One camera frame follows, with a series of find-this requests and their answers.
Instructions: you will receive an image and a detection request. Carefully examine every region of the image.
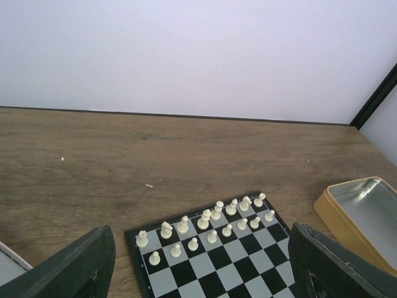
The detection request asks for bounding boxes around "white rook left corner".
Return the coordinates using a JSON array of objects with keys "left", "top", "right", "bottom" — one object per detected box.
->
[{"left": 136, "top": 230, "right": 148, "bottom": 248}]

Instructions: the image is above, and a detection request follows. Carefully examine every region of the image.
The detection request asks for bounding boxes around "gold metal tin tray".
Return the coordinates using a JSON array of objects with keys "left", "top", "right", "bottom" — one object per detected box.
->
[{"left": 313, "top": 176, "right": 396, "bottom": 276}]

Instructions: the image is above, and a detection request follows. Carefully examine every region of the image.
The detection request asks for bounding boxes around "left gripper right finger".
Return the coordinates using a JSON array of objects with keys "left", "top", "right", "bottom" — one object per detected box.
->
[{"left": 288, "top": 222, "right": 396, "bottom": 298}]

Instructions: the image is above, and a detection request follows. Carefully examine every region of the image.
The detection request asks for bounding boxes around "white rook right corner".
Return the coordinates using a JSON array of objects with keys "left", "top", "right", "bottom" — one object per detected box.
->
[{"left": 254, "top": 192, "right": 266, "bottom": 208}]

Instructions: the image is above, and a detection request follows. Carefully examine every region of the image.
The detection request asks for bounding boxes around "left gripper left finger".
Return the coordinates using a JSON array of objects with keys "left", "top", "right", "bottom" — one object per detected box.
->
[{"left": 1, "top": 225, "right": 116, "bottom": 297}]

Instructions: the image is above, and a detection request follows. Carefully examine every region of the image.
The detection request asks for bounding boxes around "white king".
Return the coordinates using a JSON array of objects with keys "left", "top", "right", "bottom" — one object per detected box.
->
[{"left": 210, "top": 201, "right": 224, "bottom": 221}]

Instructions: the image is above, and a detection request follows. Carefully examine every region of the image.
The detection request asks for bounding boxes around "white bishop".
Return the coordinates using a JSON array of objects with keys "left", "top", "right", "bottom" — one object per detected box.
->
[
  {"left": 176, "top": 215, "right": 189, "bottom": 234},
  {"left": 225, "top": 198, "right": 238, "bottom": 216}
]

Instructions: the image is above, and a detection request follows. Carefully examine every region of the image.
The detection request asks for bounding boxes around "white rook corner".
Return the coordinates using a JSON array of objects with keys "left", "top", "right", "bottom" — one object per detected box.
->
[
  {"left": 254, "top": 192, "right": 266, "bottom": 208},
  {"left": 136, "top": 230, "right": 148, "bottom": 248}
]

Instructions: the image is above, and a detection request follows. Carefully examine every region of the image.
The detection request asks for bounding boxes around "white knight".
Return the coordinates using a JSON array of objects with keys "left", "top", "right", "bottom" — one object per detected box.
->
[
  {"left": 239, "top": 196, "right": 252, "bottom": 212},
  {"left": 160, "top": 222, "right": 173, "bottom": 239}
]

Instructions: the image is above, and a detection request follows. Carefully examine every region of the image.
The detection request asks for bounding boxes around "white knight left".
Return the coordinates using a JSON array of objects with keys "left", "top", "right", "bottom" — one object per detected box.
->
[{"left": 160, "top": 222, "right": 173, "bottom": 239}]

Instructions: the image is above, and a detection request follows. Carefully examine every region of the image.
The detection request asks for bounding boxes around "black and silver chessboard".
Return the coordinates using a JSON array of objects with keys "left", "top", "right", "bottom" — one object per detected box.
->
[{"left": 125, "top": 191, "right": 297, "bottom": 297}]

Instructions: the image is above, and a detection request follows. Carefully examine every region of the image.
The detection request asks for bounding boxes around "white knight right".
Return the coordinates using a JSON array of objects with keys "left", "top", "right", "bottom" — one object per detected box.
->
[{"left": 239, "top": 196, "right": 252, "bottom": 212}]

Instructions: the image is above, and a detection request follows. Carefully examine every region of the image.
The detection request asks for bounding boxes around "white bishop right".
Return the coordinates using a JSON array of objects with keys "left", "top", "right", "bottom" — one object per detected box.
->
[{"left": 225, "top": 198, "right": 238, "bottom": 216}]

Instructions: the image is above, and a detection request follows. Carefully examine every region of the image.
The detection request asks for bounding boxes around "white pawn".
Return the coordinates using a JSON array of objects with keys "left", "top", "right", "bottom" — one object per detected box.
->
[
  {"left": 207, "top": 230, "right": 218, "bottom": 244},
  {"left": 171, "top": 243, "right": 181, "bottom": 258},
  {"left": 237, "top": 218, "right": 248, "bottom": 230},
  {"left": 187, "top": 237, "right": 199, "bottom": 251},
  {"left": 264, "top": 210, "right": 275, "bottom": 222},
  {"left": 249, "top": 217, "right": 261, "bottom": 230},
  {"left": 221, "top": 223, "right": 233, "bottom": 237},
  {"left": 149, "top": 251, "right": 161, "bottom": 266}
]

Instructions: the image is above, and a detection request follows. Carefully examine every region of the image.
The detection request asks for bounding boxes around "white queen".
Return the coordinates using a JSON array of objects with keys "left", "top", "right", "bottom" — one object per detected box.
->
[{"left": 197, "top": 209, "right": 211, "bottom": 230}]

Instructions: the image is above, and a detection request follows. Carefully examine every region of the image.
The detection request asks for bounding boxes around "white bishop left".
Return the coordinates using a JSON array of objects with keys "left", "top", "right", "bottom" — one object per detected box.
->
[{"left": 176, "top": 215, "right": 189, "bottom": 234}]

